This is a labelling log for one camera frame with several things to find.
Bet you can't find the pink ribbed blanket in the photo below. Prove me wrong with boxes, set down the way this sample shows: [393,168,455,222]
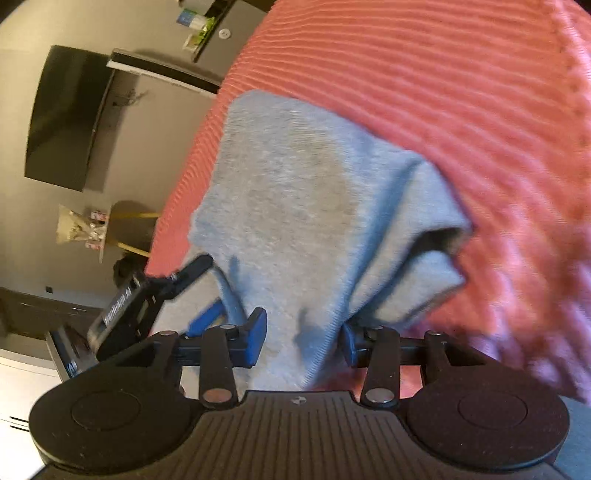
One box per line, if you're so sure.
[144,0,591,403]

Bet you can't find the clear plastic bag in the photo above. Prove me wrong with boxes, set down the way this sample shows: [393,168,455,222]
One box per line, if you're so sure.
[55,203,110,251]

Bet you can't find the white cabinet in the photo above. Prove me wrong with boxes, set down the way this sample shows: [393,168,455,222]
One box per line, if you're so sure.
[0,348,63,464]

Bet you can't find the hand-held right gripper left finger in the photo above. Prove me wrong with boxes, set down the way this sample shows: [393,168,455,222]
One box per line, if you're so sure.
[99,307,269,410]

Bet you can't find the green and white packet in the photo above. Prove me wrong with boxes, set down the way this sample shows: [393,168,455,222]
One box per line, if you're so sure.
[183,25,214,51]

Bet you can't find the dark round object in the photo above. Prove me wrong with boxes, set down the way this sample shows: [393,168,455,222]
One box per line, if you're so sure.
[112,255,149,297]

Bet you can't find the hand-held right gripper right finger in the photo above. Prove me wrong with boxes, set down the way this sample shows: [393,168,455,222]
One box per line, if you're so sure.
[341,322,492,410]

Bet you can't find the grey pants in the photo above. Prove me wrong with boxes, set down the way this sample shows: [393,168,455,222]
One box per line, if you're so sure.
[187,89,475,394]

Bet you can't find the long dark shelf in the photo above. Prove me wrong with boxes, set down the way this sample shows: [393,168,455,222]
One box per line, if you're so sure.
[106,48,223,96]

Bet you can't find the black flat television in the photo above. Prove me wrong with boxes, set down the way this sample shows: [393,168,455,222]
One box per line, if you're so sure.
[24,45,115,193]

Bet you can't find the low dark cabinet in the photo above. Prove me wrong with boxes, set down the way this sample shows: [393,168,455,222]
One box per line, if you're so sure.
[0,285,106,344]

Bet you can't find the round table with gold legs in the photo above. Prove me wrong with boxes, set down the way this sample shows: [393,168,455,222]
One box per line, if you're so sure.
[98,200,161,265]

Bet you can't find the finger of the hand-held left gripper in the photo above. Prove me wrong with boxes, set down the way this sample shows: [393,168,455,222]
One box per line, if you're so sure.
[182,299,228,339]
[150,253,214,302]

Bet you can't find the blue box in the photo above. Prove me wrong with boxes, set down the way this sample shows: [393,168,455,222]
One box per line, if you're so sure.
[177,8,208,27]

